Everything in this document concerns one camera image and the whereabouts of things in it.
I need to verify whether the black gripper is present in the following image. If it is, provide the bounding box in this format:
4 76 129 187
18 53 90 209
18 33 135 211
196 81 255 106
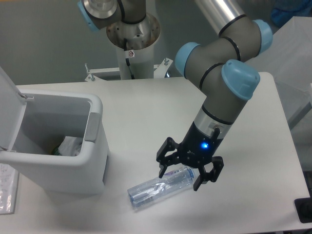
156 122 224 191

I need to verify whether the clear plastic water bottle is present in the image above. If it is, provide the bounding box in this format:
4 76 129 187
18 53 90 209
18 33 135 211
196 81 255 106
127 166 199 210

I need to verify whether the white trash bag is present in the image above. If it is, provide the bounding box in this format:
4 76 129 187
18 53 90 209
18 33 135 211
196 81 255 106
58 136 83 156

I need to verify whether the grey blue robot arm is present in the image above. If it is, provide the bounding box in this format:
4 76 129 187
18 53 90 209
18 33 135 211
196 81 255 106
78 0 273 190

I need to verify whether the white trash can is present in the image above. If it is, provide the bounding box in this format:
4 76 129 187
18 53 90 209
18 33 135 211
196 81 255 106
0 89 109 194

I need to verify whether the trash inside can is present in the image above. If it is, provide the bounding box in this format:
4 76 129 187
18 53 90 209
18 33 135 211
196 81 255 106
51 146 61 156

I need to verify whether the white trash can lid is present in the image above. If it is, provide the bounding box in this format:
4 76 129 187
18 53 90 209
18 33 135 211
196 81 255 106
0 69 27 151

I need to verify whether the black device at edge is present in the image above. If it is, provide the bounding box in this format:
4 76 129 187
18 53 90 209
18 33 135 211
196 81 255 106
294 197 312 223

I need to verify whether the grey white side cabinet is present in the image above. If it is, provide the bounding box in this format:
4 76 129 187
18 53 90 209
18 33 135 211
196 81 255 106
249 17 312 129

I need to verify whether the blue plastic bag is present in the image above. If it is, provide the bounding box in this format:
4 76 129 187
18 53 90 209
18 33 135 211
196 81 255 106
271 0 312 28

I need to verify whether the white pedestal base frame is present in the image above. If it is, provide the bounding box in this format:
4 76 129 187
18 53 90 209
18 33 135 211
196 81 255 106
84 58 176 82

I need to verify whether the black cable on pedestal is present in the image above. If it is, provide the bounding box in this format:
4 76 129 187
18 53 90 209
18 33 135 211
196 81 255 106
123 38 136 80

